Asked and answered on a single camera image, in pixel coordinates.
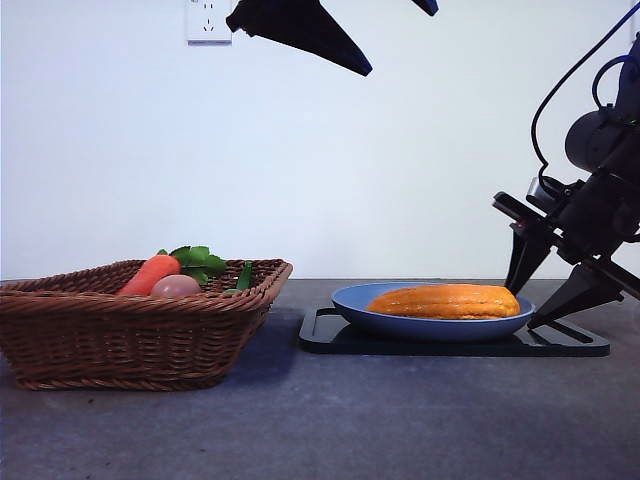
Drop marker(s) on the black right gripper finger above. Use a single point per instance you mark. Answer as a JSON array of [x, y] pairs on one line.
[[580, 292], [527, 255]]

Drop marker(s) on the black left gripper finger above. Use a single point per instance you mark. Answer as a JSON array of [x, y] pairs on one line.
[[427, 6], [300, 27]]

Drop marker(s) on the yellow orange corn cob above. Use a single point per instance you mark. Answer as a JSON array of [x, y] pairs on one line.
[[440, 302]]

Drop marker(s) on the blue round plate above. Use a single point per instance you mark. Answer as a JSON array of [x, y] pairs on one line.
[[380, 325]]

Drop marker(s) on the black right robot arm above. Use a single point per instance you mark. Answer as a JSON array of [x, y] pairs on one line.
[[595, 137]]

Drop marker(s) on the brown wicker basket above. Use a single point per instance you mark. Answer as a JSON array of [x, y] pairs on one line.
[[125, 340]]

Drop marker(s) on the black rectangular tray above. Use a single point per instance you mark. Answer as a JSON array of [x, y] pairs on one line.
[[325, 342]]

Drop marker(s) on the green leafy vegetable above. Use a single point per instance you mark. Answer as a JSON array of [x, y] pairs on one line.
[[200, 260]]

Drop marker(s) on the brown egg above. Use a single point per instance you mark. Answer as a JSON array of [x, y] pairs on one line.
[[177, 286]]

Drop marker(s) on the orange carrot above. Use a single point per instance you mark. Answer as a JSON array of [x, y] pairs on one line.
[[150, 275]]

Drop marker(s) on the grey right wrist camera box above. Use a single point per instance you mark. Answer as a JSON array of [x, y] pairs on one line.
[[542, 192]]

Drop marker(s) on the white wall socket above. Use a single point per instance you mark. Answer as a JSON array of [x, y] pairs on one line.
[[207, 25]]

